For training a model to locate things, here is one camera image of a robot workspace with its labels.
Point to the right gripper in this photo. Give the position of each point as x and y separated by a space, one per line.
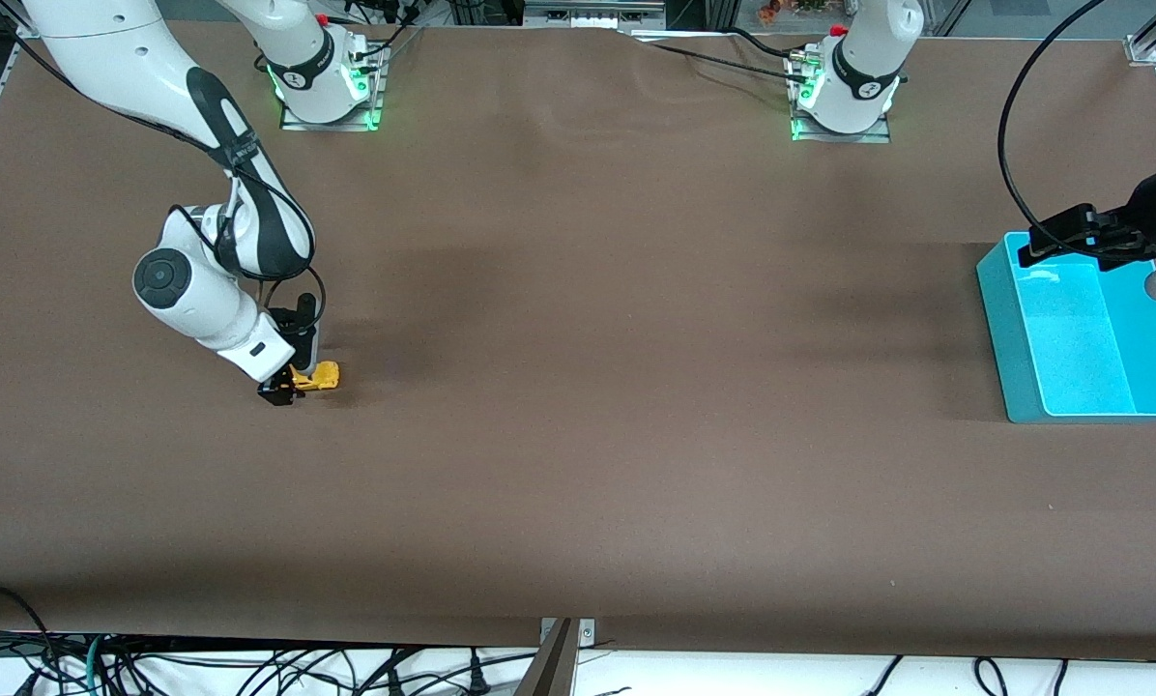
300 330

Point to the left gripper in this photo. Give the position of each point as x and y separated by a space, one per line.
1150 205

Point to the yellow toy beetle car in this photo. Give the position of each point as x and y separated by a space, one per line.
322 375

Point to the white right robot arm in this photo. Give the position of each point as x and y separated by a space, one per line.
133 68

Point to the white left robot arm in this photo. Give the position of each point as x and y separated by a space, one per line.
868 58

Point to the teal plastic bin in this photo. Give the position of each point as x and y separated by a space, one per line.
1081 367

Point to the brown table cover sheet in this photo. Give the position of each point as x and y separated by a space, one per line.
578 435

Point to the orange background object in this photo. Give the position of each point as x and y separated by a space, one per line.
768 12

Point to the dark metal bar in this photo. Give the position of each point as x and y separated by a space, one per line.
549 672

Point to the grey background device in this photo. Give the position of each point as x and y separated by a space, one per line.
592 14

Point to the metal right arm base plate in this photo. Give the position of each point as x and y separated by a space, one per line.
377 106

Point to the metal table edge bracket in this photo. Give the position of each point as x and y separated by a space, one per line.
588 633

